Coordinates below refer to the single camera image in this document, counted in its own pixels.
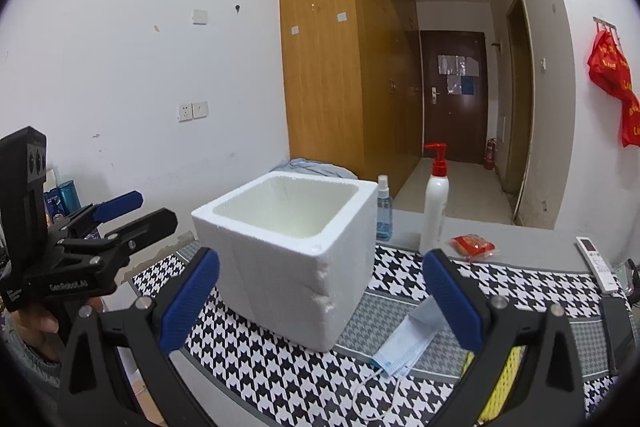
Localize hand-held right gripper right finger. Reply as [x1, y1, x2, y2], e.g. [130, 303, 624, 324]
[421, 248, 586, 427]

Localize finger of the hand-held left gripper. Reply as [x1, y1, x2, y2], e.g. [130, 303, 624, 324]
[50, 191, 145, 238]
[56, 207, 179, 259]

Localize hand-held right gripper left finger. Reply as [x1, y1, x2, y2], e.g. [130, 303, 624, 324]
[56, 247, 221, 427]

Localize blue face mask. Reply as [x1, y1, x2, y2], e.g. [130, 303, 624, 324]
[352, 297, 443, 423]

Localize white foam box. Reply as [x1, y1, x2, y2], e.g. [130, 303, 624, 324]
[191, 171, 378, 353]

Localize person's left forearm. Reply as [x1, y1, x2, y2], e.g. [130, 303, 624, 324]
[0, 317, 61, 390]

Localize person's left hand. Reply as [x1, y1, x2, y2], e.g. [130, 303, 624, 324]
[4, 302, 63, 360]

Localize red snack packet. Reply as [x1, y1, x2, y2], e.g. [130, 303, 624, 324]
[448, 233, 497, 262]

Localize houndstooth table mat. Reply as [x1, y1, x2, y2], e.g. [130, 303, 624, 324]
[127, 242, 626, 427]

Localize white pump bottle red cap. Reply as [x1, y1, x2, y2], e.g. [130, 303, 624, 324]
[419, 143, 451, 258]

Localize blue spray bottle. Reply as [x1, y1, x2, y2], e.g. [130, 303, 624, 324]
[375, 175, 394, 242]

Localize white remote control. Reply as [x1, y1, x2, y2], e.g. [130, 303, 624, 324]
[575, 236, 621, 293]

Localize black phone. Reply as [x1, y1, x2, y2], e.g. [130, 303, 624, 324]
[599, 294, 633, 378]

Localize dark brown door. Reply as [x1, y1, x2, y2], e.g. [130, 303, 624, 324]
[419, 30, 488, 165]

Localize light blue cloth pile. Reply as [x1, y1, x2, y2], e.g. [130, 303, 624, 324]
[272, 157, 360, 182]

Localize wooden wardrobe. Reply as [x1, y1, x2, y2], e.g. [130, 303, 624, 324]
[277, 0, 421, 200]

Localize papers on door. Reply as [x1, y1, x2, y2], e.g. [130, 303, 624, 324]
[437, 54, 481, 95]

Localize red plastic bag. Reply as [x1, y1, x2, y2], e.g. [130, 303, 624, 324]
[587, 29, 633, 98]
[620, 94, 640, 148]

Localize wooden doorway frame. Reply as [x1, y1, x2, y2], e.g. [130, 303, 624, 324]
[502, 0, 536, 225]

